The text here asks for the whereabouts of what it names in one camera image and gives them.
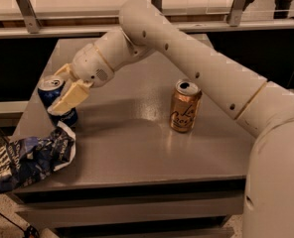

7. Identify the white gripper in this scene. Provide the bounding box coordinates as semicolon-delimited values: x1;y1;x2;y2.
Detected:
47;44;114;116

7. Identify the blue Pepsi can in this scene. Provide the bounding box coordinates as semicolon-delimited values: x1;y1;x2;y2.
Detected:
38;75;78;127

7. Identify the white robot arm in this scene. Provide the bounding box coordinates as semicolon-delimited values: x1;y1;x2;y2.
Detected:
49;0;294;238

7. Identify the crumpled blue chip bag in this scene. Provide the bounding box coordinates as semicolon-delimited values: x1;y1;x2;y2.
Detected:
0;122;75;194

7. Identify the gold LaCroix can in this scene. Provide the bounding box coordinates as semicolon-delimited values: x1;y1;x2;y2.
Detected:
169;79;202;133

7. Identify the grey drawer cabinet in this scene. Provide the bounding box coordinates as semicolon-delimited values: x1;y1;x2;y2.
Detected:
10;53;253;238

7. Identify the left metal rail bracket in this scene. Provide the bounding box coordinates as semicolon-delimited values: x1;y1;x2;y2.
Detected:
16;0;41;34

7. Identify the black floor cable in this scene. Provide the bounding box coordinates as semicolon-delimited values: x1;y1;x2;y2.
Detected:
0;203;41;238

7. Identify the right metal rail bracket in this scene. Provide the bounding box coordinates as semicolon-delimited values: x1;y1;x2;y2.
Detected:
226;0;246;27

